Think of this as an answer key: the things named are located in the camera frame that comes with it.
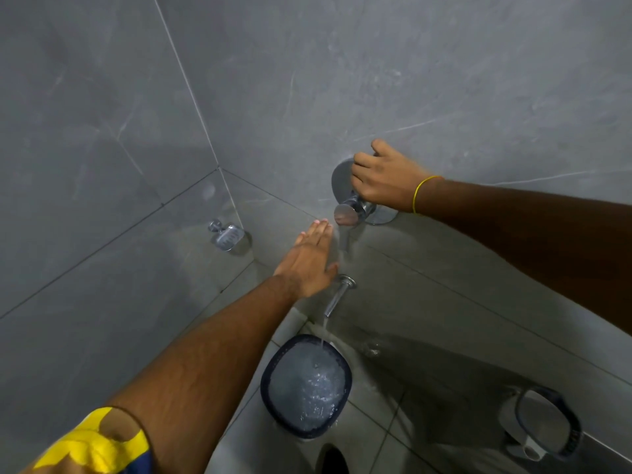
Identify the person's left forearm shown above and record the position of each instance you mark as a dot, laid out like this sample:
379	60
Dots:
207	360

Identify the chrome wall soap dish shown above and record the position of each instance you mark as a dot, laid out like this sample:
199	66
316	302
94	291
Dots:
228	236

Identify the yellow and blue sleeve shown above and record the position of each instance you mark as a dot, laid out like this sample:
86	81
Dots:
91	446

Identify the person's left hand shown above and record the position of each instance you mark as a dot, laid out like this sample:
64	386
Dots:
307	266

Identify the person's right hand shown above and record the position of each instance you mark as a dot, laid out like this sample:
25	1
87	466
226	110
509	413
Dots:
390	180

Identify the person's left little finger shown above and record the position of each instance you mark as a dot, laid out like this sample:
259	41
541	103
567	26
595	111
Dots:
301	240

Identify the person's right thumb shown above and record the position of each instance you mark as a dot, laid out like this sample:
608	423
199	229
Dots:
386	148

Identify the dark blue rimmed bucket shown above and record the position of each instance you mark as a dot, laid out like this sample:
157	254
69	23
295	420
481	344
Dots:
306	387

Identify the chrome wall mixer valve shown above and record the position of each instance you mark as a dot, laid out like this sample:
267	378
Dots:
351	211

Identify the yellow wrist band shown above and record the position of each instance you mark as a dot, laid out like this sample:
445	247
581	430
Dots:
420	188

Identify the person's left middle finger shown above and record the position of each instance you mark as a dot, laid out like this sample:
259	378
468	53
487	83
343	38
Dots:
319	232

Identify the person's left thumb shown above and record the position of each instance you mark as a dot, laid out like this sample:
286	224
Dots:
332	271

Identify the white jug with blue rim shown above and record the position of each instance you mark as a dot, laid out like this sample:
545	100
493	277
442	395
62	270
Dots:
540	422

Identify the black slipper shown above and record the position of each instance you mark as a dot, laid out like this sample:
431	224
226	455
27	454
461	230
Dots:
333	461

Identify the chrome water spout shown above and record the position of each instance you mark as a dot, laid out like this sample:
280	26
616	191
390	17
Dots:
338	293

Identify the person's right middle finger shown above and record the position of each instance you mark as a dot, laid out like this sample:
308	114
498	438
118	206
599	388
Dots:
362	174

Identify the person's right forearm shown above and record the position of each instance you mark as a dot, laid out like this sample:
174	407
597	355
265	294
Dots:
533	241

